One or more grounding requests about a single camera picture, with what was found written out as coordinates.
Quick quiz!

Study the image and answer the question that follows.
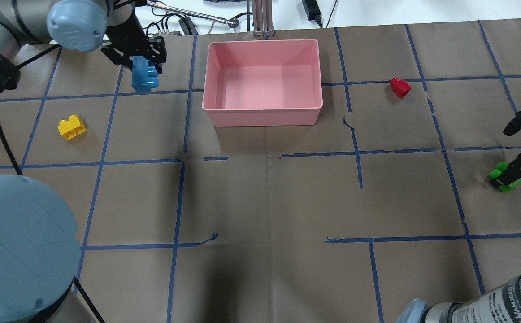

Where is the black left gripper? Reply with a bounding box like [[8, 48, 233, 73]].
[[101, 13, 168, 75]]

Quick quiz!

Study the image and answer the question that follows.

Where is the green toy block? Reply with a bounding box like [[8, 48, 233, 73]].
[[488, 161, 521, 192]]

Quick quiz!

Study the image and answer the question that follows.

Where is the blue toy block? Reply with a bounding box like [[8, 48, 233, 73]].
[[131, 56, 159, 93]]

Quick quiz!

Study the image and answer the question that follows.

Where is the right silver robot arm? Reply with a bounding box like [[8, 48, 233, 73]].
[[396, 111, 521, 323]]

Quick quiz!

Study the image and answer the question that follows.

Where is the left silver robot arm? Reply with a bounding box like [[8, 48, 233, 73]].
[[0, 0, 167, 323]]

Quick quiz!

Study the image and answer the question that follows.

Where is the pink plastic box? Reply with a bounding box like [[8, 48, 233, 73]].
[[202, 39, 324, 127]]

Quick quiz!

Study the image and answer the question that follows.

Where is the silver metal rod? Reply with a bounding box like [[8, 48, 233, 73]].
[[146, 0, 240, 27]]

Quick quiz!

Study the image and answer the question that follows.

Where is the yellow toy block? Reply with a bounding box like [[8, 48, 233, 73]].
[[57, 114, 87, 140]]

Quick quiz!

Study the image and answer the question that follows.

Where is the brown paper table cover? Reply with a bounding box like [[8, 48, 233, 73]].
[[0, 20, 521, 323]]

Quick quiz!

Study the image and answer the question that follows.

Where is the red toy block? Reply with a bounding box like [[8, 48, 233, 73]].
[[388, 77, 412, 98]]

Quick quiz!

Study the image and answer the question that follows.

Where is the black power adapter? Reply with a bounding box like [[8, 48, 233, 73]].
[[301, 0, 323, 28]]

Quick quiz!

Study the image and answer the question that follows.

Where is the aluminium frame post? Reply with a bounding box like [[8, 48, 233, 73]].
[[252, 0, 274, 38]]

